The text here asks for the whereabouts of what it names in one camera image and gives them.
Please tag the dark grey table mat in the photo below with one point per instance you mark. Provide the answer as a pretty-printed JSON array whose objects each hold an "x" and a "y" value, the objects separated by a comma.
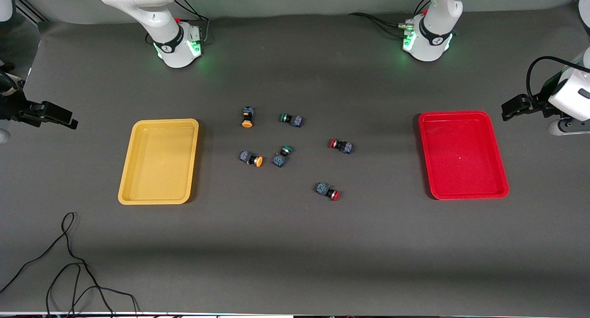
[{"x": 295, "y": 244}]

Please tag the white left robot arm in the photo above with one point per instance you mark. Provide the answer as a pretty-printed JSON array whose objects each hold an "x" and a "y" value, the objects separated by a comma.
[{"x": 435, "y": 32}]

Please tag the yellow plastic tray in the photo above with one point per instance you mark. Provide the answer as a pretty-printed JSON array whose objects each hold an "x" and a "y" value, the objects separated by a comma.
[{"x": 159, "y": 161}]

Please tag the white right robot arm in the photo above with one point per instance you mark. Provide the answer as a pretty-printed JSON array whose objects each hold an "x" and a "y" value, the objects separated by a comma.
[{"x": 161, "y": 32}]

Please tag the yellow push button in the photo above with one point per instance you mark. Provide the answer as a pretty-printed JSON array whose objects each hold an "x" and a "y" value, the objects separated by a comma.
[
  {"x": 251, "y": 159},
  {"x": 247, "y": 117}
]

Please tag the aluminium frame rail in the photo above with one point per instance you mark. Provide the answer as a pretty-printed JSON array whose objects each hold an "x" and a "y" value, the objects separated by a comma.
[{"x": 32, "y": 11}]

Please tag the green push button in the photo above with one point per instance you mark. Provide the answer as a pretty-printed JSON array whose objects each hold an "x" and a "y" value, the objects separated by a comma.
[
  {"x": 291, "y": 120},
  {"x": 281, "y": 156}
]

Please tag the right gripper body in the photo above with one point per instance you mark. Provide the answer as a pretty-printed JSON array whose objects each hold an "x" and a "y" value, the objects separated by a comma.
[{"x": 14, "y": 107}]

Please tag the red plastic tray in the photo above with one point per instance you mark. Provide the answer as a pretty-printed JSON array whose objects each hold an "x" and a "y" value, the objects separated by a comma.
[{"x": 463, "y": 156}]

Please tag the red push button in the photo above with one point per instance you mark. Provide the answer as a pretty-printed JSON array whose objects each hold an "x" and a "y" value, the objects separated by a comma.
[
  {"x": 341, "y": 145},
  {"x": 327, "y": 191}
]

